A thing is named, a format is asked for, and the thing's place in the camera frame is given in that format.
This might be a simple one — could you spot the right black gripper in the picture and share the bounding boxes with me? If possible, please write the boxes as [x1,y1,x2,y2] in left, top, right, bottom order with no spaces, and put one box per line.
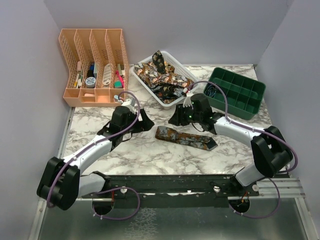
[168,103,202,127]

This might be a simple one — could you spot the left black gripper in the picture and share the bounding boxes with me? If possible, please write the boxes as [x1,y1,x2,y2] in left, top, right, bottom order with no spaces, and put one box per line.
[121,108,154,135]

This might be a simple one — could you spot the orange floral tie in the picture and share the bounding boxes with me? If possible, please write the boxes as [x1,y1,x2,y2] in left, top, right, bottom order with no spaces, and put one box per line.
[155,126,218,151]

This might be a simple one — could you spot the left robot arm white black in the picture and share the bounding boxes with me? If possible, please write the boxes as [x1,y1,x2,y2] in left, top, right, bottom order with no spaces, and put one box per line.
[36,105,154,210]

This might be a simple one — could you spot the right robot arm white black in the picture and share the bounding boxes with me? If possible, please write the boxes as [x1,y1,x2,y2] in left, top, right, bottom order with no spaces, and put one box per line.
[168,93,294,196]

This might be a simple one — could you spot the pile of patterned ties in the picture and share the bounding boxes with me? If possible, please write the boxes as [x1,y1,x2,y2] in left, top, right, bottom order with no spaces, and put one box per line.
[133,50,195,104]

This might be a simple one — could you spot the rolled tie in tray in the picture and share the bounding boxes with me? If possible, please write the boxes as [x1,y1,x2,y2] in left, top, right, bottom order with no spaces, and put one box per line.
[203,83,220,98]

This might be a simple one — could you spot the teal eraser block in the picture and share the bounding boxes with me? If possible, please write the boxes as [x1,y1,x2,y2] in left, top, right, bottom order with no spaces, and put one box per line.
[114,80,123,89]

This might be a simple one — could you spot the pink marker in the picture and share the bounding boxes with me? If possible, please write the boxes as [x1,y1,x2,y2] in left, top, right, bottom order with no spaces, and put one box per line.
[115,70,125,88]

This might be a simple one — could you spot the green compartment tray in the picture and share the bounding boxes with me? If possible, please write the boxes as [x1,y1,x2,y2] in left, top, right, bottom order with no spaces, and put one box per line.
[207,67,266,120]

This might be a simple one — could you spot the round blue tin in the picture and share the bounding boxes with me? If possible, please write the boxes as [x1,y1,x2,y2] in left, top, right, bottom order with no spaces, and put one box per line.
[85,76,97,89]

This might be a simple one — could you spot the peach plastic desk organizer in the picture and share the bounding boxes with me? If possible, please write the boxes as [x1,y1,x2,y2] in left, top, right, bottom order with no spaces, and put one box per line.
[58,28,130,107]

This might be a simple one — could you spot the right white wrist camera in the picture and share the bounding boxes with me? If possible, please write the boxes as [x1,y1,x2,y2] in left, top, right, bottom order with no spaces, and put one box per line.
[182,96,193,108]

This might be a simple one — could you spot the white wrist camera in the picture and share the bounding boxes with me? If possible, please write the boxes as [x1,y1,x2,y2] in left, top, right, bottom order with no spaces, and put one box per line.
[182,96,193,108]
[121,98,136,113]

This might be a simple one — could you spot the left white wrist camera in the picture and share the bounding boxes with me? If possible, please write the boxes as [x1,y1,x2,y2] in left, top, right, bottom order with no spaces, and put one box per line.
[121,98,136,113]

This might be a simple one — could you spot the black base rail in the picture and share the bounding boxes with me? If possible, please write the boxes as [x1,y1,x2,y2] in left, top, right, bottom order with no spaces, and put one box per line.
[83,174,259,209]

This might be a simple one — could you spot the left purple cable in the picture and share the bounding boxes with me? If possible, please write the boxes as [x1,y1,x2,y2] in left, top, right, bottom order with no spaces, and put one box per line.
[46,91,141,221]

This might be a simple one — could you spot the purple cable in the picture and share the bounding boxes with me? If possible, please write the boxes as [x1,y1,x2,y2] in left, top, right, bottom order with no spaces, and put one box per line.
[46,91,141,221]
[184,80,298,220]

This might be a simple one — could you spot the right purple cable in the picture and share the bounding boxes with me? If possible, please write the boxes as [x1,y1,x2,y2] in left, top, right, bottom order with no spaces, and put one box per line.
[184,80,298,220]

